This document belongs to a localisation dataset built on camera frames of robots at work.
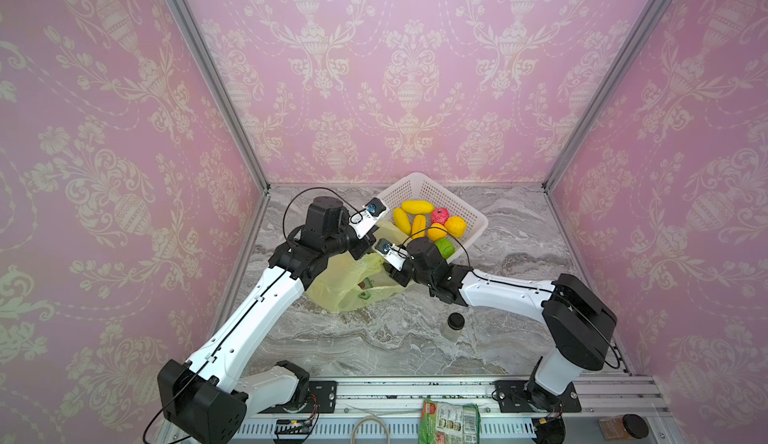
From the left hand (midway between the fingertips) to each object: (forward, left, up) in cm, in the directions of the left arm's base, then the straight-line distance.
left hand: (376, 225), depth 73 cm
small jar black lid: (-16, -21, -20) cm, 33 cm away
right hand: (+1, -3, -14) cm, 14 cm away
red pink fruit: (+22, -21, -22) cm, 37 cm away
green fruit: (+8, -21, -21) cm, 31 cm away
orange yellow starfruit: (+18, -13, -23) cm, 32 cm away
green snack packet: (-38, -17, -26) cm, 49 cm away
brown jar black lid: (-38, -54, -19) cm, 69 cm away
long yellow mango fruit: (+27, -13, -24) cm, 39 cm away
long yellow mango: (+21, -7, -24) cm, 33 cm away
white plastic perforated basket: (+35, -14, -22) cm, 44 cm away
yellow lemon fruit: (+17, -25, -21) cm, 37 cm away
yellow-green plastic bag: (-11, +8, -11) cm, 17 cm away
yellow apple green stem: (+15, -19, -24) cm, 35 cm away
